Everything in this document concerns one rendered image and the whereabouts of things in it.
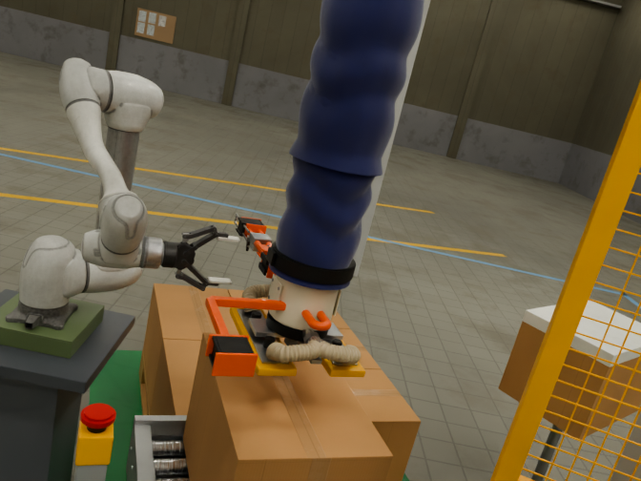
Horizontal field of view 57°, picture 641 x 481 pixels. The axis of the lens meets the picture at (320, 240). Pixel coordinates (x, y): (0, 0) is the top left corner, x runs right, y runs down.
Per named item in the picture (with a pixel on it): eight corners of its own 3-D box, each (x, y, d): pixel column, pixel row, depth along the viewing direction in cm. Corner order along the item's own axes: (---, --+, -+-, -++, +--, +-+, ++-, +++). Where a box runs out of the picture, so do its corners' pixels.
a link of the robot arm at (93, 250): (136, 276, 166) (143, 257, 156) (77, 271, 160) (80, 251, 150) (138, 242, 171) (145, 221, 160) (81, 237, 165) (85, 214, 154)
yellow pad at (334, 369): (364, 377, 151) (369, 361, 150) (329, 377, 147) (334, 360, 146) (320, 317, 181) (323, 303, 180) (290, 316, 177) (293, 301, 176)
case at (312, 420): (355, 579, 158) (394, 455, 146) (207, 596, 143) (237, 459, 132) (295, 436, 211) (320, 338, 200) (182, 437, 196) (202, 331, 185)
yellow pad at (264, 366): (296, 376, 144) (300, 359, 142) (257, 376, 140) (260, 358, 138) (261, 314, 174) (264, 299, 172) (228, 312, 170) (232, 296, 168)
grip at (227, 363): (253, 377, 119) (258, 355, 118) (212, 376, 116) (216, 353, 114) (244, 355, 126) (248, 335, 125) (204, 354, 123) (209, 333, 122)
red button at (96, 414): (113, 437, 122) (116, 421, 120) (77, 438, 119) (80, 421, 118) (113, 417, 128) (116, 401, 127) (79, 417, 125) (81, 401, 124)
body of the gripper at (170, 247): (162, 235, 169) (195, 239, 172) (157, 261, 171) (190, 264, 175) (165, 244, 162) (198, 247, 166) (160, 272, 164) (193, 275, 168)
